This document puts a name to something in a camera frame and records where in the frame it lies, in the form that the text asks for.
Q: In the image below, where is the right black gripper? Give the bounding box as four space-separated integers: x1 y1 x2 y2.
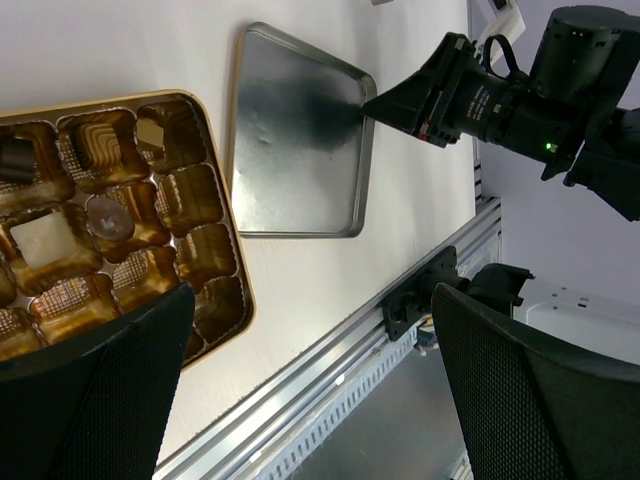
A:
361 5 639 178

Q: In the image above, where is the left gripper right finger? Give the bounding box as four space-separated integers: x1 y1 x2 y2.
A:
432 284 639 479

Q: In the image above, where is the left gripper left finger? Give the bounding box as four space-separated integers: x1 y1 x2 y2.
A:
1 283 194 479

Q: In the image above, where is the silver tin lid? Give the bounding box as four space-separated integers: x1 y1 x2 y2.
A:
227 22 377 239

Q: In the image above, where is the white square chocolate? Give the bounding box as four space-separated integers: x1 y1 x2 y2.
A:
9 212 77 269

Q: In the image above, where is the dark cube chocolate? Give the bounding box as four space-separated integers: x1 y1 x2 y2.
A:
1 138 37 185

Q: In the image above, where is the brown round chocolate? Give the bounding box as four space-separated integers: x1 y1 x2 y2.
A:
86 197 135 241

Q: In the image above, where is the gold chocolate box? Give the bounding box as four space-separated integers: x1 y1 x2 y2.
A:
1 90 255 363

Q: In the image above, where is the aluminium rail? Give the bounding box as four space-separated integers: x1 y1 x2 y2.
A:
154 197 503 480

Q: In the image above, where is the slotted cable duct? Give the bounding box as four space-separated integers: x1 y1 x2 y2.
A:
260 351 450 479

